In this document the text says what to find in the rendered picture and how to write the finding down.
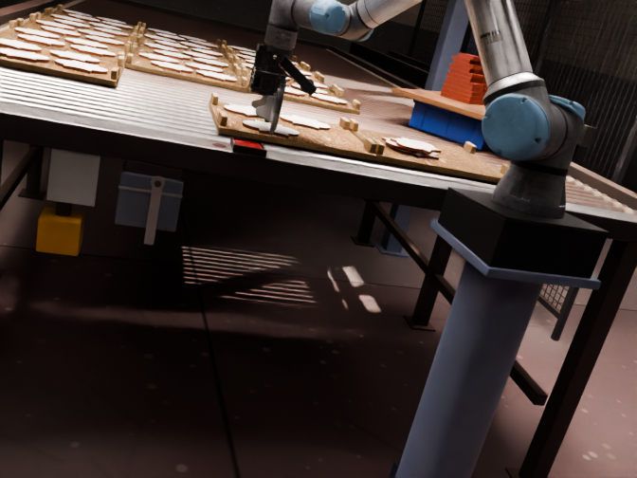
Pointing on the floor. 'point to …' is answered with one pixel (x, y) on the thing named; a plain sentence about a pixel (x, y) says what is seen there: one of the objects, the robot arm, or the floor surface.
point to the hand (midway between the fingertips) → (270, 128)
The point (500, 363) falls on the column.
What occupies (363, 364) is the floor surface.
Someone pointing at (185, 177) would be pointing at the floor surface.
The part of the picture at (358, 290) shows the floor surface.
